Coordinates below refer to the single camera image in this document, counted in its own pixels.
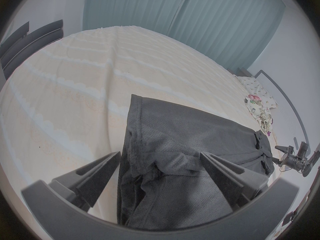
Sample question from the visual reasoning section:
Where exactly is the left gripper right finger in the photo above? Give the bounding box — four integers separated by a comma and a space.
200, 151, 269, 207

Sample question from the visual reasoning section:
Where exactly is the black T-shirt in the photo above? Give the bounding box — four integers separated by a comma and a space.
116, 94, 275, 231

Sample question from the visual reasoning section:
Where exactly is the blue-green curtain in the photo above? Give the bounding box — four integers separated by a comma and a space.
166, 0, 287, 71
82, 0, 194, 34

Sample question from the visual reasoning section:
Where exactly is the white printed pyjama top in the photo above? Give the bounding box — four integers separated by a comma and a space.
244, 94, 274, 134

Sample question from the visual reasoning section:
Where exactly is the grey white bedside table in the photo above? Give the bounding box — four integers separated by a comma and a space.
227, 67, 253, 77

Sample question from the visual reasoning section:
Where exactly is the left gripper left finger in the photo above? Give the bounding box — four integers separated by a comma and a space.
51, 151, 122, 208

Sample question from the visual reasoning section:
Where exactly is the white printed pillow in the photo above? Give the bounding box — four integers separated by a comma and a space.
236, 76, 278, 108

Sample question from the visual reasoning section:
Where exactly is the black chest of drawers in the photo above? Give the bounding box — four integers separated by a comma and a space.
0, 20, 64, 81

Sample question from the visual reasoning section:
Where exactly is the bed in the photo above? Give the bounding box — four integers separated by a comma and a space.
0, 25, 312, 224

